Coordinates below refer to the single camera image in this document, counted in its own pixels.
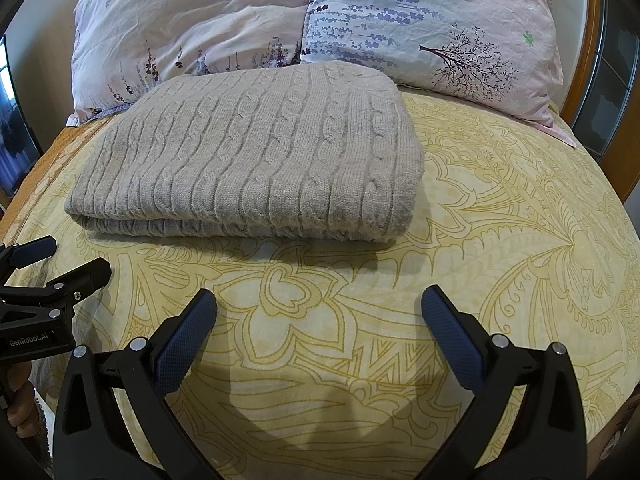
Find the blue floral tree-print pillow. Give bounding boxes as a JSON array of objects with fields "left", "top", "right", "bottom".
[{"left": 299, "top": 0, "right": 581, "bottom": 148}]

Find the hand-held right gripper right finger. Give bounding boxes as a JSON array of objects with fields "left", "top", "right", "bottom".
[{"left": 421, "top": 285, "right": 588, "bottom": 480}]

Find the pink floral pillow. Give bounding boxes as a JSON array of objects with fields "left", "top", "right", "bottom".
[{"left": 65, "top": 0, "right": 321, "bottom": 128}]

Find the wooden bed headboard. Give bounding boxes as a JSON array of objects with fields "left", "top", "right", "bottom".
[{"left": 557, "top": 0, "right": 633, "bottom": 206}]

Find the orange bed cover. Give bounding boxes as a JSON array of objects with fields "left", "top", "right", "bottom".
[{"left": 0, "top": 120, "right": 116, "bottom": 241}]

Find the yellow patterned bed sheet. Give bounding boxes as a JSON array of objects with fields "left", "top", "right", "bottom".
[{"left": 0, "top": 85, "right": 640, "bottom": 480}]

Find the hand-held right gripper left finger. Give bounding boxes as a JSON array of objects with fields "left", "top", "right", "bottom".
[{"left": 52, "top": 288, "right": 218, "bottom": 480}]

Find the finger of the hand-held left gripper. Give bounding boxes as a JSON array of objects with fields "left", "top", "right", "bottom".
[
  {"left": 0, "top": 257, "right": 112, "bottom": 318},
  {"left": 0, "top": 235, "right": 57, "bottom": 273}
]

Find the dark screen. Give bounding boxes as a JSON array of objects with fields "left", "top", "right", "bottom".
[{"left": 0, "top": 35, "right": 43, "bottom": 198}]

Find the person's left hand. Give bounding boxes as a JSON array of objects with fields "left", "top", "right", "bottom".
[{"left": 5, "top": 360, "right": 38, "bottom": 438}]

